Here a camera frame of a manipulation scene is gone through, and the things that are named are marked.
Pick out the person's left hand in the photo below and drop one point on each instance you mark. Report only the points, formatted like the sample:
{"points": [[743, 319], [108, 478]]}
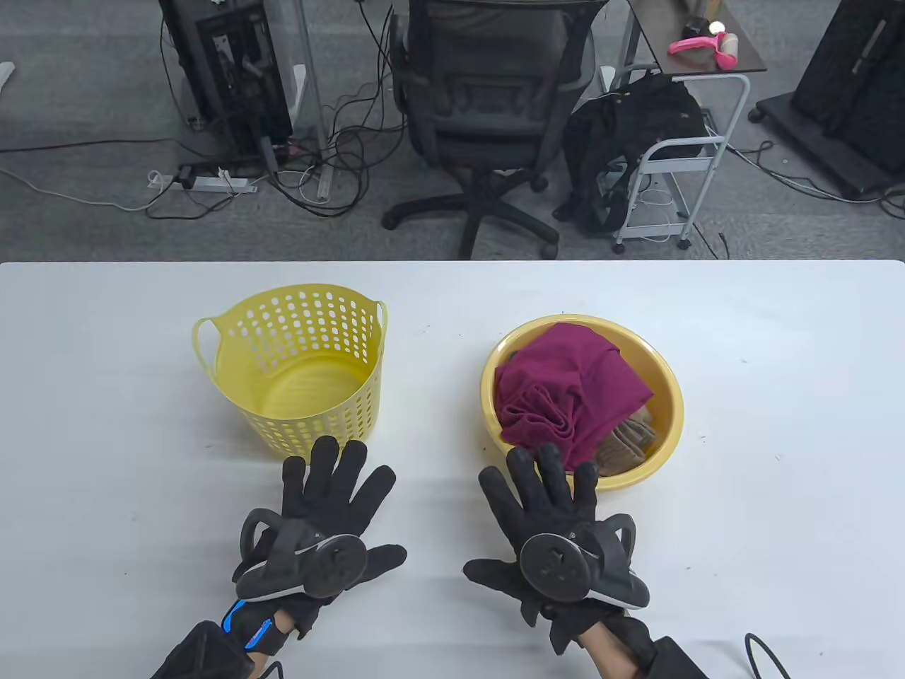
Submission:
{"points": [[339, 488]]}

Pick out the person's right hand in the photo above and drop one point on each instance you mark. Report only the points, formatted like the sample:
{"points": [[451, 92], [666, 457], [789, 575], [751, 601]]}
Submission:
{"points": [[551, 495]]}

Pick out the black hand controller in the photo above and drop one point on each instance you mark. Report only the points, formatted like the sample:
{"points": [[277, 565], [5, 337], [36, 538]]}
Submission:
{"points": [[332, 566], [555, 566]]}

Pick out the tan shorts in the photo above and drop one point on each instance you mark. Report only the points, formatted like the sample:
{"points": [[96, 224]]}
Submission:
{"points": [[626, 442]]}

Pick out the maroon shorts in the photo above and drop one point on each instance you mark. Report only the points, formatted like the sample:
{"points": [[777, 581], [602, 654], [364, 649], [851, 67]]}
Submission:
{"points": [[565, 382]]}

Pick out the black right forearm box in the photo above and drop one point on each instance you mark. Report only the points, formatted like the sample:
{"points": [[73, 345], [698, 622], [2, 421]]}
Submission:
{"points": [[679, 661]]}

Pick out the person's left forearm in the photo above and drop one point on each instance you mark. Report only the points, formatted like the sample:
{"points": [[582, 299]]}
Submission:
{"points": [[272, 640]]}

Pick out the yellow perforated plastic basket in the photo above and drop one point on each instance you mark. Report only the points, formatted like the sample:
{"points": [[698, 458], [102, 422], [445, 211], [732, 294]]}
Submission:
{"points": [[304, 382]]}

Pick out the yellow plastic basin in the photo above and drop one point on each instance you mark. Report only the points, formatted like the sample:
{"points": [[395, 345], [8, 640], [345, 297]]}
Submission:
{"points": [[664, 410]]}

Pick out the black left wrist band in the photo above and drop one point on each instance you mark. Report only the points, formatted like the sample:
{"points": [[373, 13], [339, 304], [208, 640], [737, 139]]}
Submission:
{"points": [[247, 626]]}

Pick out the white power strip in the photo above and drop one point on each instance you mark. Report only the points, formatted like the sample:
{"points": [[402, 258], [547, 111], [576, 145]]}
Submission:
{"points": [[212, 184]]}

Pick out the black backpack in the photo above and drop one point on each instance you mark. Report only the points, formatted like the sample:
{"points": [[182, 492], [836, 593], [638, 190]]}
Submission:
{"points": [[622, 134]]}

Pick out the white rolling cart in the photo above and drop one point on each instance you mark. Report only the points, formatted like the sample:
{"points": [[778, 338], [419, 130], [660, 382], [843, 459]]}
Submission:
{"points": [[679, 148]]}

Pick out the black mesh office chair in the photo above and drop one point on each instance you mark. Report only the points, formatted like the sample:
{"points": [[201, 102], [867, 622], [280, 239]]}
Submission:
{"points": [[488, 113]]}

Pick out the black open computer tower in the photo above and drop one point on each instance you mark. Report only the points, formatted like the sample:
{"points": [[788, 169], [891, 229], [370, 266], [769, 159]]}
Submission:
{"points": [[233, 78]]}

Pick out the metal desk leg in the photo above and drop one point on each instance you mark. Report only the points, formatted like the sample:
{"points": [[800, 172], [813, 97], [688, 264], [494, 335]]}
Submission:
{"points": [[311, 42]]}

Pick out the pink plastic tool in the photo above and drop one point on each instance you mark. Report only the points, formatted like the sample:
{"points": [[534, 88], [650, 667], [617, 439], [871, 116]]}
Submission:
{"points": [[696, 46]]}

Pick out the small black round device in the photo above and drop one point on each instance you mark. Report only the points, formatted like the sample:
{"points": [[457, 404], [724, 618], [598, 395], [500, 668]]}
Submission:
{"points": [[696, 27]]}

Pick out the black wheeled stand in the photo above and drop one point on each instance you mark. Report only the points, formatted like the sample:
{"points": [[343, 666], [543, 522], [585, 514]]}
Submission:
{"points": [[841, 92]]}

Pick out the white object at edge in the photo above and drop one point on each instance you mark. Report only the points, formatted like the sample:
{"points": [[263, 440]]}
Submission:
{"points": [[6, 74]]}

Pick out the black left forearm mount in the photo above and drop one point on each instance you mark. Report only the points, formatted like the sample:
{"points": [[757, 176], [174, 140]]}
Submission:
{"points": [[205, 654]]}

